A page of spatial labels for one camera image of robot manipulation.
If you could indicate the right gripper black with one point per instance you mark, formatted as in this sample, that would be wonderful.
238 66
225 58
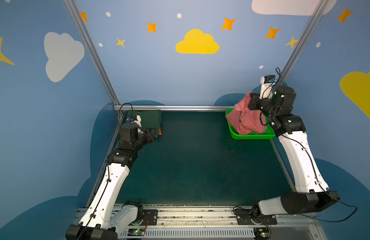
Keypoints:
256 104

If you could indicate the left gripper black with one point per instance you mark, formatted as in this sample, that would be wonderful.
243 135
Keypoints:
150 134

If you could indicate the pink red t-shirt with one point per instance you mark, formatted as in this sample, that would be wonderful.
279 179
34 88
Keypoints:
244 120

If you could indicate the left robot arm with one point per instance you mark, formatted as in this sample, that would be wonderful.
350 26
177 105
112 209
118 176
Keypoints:
99 222

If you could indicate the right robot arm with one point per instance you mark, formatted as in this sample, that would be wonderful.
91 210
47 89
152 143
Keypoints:
312 193

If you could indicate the green plastic basket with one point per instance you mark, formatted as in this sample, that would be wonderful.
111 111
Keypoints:
268 134

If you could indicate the left controller board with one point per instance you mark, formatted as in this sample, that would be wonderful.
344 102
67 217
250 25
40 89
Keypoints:
136 232

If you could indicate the controller board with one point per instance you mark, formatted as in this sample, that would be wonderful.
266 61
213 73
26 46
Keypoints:
262 234
136 232

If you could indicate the right controller board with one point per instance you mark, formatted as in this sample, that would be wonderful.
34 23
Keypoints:
262 234

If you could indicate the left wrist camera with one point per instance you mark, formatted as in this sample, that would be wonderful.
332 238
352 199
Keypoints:
136 119

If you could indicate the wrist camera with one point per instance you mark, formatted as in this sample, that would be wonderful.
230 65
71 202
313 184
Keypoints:
136 119
267 82

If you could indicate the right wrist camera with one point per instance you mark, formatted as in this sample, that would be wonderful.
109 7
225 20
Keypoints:
267 82

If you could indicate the rear aluminium frame bar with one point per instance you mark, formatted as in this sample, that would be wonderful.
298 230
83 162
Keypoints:
126 107

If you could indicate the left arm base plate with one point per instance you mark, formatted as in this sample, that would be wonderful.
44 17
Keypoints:
150 217

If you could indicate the aluminium front rail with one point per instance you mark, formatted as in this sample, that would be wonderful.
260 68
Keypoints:
177 222

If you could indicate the right aluminium frame post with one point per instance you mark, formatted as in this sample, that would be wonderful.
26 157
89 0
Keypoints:
308 30

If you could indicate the aluminium frame post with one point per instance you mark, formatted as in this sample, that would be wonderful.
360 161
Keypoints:
308 30
79 22

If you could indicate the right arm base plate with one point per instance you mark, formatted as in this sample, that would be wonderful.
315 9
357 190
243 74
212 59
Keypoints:
252 217

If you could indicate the left aluminium frame post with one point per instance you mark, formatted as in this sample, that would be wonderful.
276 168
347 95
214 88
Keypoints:
79 22

